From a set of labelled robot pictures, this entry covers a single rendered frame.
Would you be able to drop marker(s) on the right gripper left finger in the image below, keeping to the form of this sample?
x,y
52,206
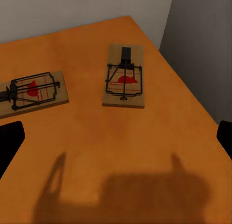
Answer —
x,y
12,136

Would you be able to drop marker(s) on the mousetrap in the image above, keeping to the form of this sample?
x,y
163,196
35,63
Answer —
x,y
32,93
124,82

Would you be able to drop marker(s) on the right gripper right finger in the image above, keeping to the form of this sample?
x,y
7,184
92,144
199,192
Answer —
x,y
224,136

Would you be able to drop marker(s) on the cabinet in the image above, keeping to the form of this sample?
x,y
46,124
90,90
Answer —
x,y
84,163

